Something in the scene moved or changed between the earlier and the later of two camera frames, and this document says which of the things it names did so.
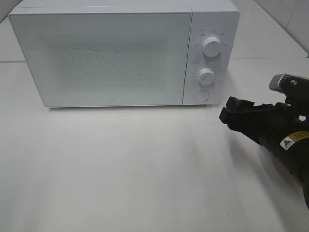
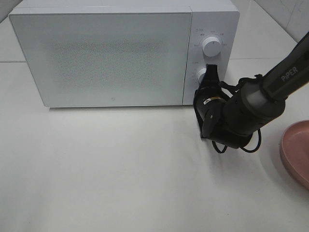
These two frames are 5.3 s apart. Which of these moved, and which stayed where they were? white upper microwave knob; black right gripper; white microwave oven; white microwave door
Moved: black right gripper
Stayed: white microwave oven; white microwave door; white upper microwave knob
